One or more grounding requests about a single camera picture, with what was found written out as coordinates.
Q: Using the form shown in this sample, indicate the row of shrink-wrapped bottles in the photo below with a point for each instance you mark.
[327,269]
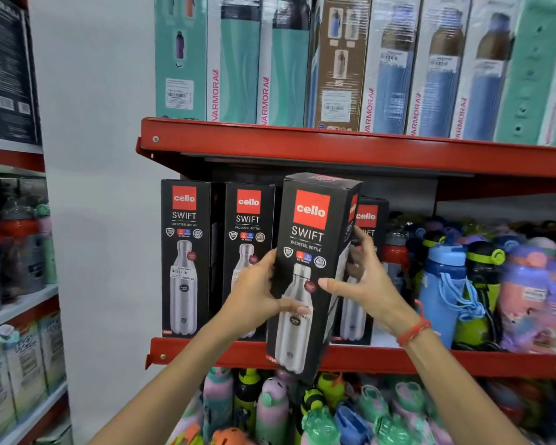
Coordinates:
[18,245]

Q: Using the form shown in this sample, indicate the brown bottle box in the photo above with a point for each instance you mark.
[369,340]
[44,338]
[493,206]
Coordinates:
[340,64]

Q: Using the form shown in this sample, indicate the black steel bottle box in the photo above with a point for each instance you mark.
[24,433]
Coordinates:
[373,217]
[185,254]
[249,222]
[312,254]

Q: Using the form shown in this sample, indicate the red metal shelf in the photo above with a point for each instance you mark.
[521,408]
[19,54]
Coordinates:
[352,150]
[398,359]

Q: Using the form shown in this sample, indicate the person's left hand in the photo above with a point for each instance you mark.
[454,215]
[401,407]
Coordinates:
[248,301]

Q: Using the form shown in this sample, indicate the teal bottle box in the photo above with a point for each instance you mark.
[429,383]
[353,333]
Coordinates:
[287,74]
[180,55]
[238,64]

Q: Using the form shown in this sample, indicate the person's right thumb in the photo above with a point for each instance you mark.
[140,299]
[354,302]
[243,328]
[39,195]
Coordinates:
[334,284]

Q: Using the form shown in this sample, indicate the black bottle lime green lid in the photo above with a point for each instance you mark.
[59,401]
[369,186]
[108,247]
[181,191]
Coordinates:
[484,268]

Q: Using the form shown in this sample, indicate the row of colourful water bottles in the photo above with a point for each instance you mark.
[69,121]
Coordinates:
[449,231]

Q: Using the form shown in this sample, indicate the person's right hand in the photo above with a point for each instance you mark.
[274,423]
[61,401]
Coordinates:
[375,291]

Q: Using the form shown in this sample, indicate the person's right forearm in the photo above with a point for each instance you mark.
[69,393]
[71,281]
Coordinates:
[458,393]

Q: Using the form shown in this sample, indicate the white box blue bottle picture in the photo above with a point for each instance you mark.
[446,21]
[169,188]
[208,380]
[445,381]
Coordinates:
[391,74]
[438,78]
[484,83]

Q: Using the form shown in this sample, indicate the pink and purple bottle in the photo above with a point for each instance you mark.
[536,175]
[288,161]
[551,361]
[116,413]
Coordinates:
[526,296]

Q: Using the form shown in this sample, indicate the person's left thumb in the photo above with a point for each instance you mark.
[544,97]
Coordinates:
[293,306]

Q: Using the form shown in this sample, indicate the white shelf board red edge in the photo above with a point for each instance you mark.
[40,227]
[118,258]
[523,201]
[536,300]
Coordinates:
[37,414]
[9,155]
[23,303]

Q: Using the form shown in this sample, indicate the pile of pastel kids bottles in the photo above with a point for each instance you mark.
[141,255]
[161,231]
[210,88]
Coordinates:
[352,412]

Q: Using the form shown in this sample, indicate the large black printed box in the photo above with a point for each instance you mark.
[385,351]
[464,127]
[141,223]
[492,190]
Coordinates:
[7,64]

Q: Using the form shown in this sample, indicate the person's left forearm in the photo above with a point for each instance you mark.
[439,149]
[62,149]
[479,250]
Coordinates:
[167,389]

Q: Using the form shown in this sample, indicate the red wrist band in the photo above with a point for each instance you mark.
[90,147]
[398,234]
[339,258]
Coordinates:
[412,332]

